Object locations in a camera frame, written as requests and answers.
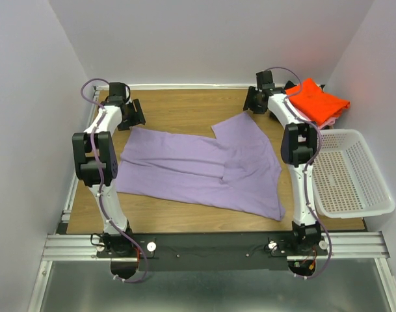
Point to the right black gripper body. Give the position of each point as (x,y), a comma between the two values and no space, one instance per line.
(251,101)

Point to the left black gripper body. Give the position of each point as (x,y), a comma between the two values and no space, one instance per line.
(133,117)

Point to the purple t shirt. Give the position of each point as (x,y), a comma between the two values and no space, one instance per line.
(237,169)

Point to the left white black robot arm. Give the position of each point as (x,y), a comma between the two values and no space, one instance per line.
(96,164)

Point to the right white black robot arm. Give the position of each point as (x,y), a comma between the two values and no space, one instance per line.
(300,145)

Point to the dark grey folded t shirt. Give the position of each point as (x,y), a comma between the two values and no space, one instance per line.
(287,86)

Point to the orange folded t shirt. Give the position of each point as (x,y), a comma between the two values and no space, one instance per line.
(316,104)

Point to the pink folded t shirt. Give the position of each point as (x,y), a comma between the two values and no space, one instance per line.
(329,122)

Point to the white plastic laundry basket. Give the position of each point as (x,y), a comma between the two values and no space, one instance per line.
(347,182)

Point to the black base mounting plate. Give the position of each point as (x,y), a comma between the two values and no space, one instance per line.
(279,258)

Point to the aluminium frame rail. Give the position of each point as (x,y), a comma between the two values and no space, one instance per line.
(347,245)

